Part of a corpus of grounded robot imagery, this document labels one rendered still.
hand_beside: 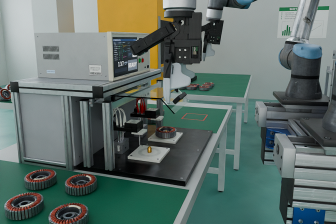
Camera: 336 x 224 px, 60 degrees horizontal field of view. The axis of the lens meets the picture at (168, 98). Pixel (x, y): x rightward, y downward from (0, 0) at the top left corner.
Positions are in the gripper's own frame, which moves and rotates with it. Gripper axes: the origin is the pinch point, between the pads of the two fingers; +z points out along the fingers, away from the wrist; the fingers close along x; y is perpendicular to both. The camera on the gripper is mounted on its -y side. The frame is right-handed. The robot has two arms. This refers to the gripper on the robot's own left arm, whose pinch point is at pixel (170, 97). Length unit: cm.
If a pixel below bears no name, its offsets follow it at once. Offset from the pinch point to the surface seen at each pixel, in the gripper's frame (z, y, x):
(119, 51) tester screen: -9, -31, 55
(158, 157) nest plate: 37, -13, 49
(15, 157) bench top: 40, -81, 46
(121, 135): 31, -32, 56
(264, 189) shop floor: 115, 55, 176
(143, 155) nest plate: 37, -20, 50
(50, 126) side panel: 22, -57, 39
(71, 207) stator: 37.1, -32.0, 6.8
